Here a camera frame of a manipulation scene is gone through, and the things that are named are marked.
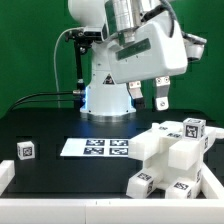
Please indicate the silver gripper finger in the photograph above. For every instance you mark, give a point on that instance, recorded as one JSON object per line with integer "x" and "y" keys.
{"x": 162, "y": 85}
{"x": 134, "y": 89}

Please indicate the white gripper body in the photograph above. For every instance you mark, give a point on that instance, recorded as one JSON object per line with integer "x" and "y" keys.
{"x": 157, "y": 50}

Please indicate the white cube front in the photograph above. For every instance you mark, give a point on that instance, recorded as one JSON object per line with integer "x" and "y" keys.
{"x": 194, "y": 128}

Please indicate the white chair side frame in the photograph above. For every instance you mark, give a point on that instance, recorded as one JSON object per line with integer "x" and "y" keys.
{"x": 167, "y": 137}

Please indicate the white chair seat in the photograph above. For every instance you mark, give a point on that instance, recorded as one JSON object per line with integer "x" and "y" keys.
{"x": 159, "y": 162}

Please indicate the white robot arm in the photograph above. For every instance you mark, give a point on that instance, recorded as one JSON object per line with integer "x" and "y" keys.
{"x": 130, "y": 41}

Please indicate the white marker sheet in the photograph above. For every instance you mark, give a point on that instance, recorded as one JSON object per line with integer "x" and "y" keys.
{"x": 95, "y": 147}

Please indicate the white right barrier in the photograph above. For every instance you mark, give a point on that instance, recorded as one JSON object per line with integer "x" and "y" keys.
{"x": 210, "y": 185}

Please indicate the white barrier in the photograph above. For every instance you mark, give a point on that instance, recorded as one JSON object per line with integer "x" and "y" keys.
{"x": 111, "y": 211}
{"x": 7, "y": 173}
{"x": 210, "y": 185}

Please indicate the white front barrier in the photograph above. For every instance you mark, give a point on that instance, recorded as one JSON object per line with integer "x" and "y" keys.
{"x": 111, "y": 211}

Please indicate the white left barrier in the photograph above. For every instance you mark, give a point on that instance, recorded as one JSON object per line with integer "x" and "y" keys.
{"x": 7, "y": 173}

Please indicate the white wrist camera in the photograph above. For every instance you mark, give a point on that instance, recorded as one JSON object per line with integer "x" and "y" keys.
{"x": 194, "y": 46}

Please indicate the black camera stand pole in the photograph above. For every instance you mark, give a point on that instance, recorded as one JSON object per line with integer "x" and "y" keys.
{"x": 79, "y": 66}

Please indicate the black camera on stand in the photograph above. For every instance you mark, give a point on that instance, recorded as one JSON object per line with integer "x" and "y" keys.
{"x": 88, "y": 33}

